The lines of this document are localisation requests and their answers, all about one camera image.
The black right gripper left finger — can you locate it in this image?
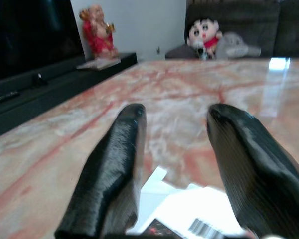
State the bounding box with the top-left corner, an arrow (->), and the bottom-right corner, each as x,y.
54,103 -> 148,239

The dark fabric sofa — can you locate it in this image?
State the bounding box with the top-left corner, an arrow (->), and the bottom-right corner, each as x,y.
164,0 -> 299,60

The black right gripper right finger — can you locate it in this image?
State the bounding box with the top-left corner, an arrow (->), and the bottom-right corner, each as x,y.
206,103 -> 299,239

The cartoon boy plush doll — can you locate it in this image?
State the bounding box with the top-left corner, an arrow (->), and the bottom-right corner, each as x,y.
186,18 -> 224,61

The grey plush toy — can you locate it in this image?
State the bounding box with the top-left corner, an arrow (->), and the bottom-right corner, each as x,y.
215,31 -> 263,60

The black flat screen television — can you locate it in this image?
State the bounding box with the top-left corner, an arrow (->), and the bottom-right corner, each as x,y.
0,0 -> 85,88

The long black TV stand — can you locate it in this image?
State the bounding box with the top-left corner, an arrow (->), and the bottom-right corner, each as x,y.
0,51 -> 138,141

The white printed paper trash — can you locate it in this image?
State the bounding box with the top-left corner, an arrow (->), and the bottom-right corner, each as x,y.
125,166 -> 255,239

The red and gold figurine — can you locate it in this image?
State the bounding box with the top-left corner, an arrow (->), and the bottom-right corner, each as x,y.
79,3 -> 120,60

